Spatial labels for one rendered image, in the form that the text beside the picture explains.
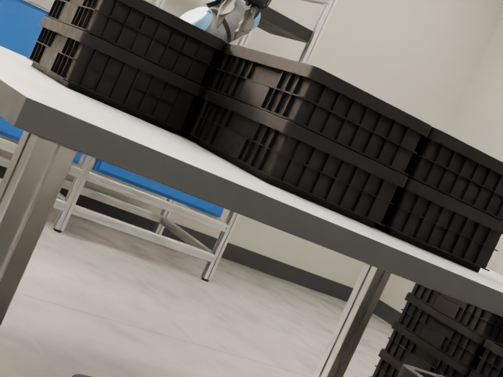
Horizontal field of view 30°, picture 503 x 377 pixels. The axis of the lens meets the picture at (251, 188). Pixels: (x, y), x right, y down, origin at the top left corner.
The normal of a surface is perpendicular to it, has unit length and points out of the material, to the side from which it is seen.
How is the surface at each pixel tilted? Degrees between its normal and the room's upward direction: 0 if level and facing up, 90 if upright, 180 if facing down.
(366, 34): 90
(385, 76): 90
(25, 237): 90
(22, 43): 90
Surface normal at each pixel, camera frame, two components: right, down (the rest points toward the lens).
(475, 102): -0.78, -0.32
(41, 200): 0.47, 0.26
